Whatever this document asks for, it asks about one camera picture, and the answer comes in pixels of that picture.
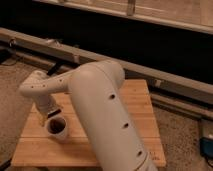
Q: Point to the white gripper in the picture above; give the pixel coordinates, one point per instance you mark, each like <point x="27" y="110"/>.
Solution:
<point x="45" y="106"/>

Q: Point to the brown rectangular eraser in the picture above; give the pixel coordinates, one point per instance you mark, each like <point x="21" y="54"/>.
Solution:
<point x="54" y="113"/>

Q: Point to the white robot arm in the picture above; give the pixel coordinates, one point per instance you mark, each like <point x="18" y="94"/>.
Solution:
<point x="94" y="94"/>

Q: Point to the white paper cup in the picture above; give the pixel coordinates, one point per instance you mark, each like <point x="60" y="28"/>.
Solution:
<point x="56" y="127"/>

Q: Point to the wooden board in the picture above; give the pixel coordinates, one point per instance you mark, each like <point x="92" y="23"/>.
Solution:
<point x="35" y="149"/>

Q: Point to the blue box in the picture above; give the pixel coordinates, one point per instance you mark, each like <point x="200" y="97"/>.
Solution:
<point x="206" y="147"/>

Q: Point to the grey metal rail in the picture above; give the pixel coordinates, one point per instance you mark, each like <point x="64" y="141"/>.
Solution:
<point x="159" y="79"/>

